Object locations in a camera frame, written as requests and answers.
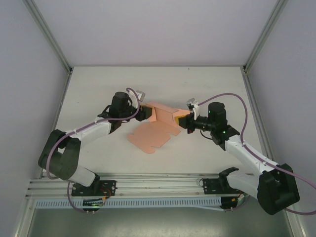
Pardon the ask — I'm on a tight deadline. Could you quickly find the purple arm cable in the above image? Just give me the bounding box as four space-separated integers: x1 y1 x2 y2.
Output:
45 87 143 213
196 93 316 215

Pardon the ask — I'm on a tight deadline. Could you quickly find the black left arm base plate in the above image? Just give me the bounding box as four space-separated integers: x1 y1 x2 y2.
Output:
71 179 117 198

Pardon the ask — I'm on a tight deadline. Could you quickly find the pink corrugated cardboard box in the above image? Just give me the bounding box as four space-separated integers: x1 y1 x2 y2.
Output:
127 100 192 156

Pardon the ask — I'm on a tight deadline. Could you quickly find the pale slotted cable duct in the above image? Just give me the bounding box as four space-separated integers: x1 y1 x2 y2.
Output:
36 197 239 211

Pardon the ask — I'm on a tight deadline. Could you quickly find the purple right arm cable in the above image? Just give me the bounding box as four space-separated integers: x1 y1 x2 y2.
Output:
196 93 316 215

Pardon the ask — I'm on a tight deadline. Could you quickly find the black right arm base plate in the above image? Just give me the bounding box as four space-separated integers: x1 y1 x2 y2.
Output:
201 178 248 196

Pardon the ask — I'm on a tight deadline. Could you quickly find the aluminium table side rail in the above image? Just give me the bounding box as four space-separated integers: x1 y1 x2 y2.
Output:
241 71 276 166
39 70 74 180

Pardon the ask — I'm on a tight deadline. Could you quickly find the aluminium frame leg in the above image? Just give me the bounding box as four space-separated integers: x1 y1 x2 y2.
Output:
14 197 38 237
281 195 306 237

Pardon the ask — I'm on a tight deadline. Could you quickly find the aluminium rail beam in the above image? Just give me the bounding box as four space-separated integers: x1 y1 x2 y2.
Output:
26 172 294 198

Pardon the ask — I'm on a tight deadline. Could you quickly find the aluminium frame post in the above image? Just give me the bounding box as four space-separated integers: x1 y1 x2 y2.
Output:
23 0 74 75
243 0 289 74

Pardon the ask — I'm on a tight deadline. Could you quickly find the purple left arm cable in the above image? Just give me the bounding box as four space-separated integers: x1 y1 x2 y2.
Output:
45 87 143 213

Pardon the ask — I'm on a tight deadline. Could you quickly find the red base power wire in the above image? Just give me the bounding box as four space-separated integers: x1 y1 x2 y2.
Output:
100 187 112 200
233 189 249 202

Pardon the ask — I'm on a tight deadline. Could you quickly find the black electronics board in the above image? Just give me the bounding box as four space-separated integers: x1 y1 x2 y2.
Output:
82 198 103 214
221 197 241 213

